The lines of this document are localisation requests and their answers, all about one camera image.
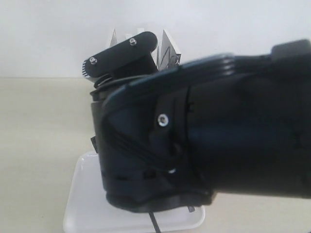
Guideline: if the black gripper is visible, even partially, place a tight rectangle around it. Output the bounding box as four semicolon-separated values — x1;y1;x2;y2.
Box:
91;83;214;213

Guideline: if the black rightmost book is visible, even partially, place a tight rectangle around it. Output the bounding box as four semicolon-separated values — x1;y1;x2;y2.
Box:
156;29;181;70

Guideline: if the black book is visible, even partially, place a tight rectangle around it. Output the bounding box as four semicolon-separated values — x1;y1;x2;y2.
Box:
108;28;118;48
156;29;181;70

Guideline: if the black leftmost book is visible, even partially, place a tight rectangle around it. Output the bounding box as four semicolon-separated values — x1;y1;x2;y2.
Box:
108;28;118;48

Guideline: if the white plastic tray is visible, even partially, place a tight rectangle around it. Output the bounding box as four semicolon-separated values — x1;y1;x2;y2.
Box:
63;151;206;233

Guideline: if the black cable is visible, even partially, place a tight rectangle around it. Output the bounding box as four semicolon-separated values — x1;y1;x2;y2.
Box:
148;211;162;233

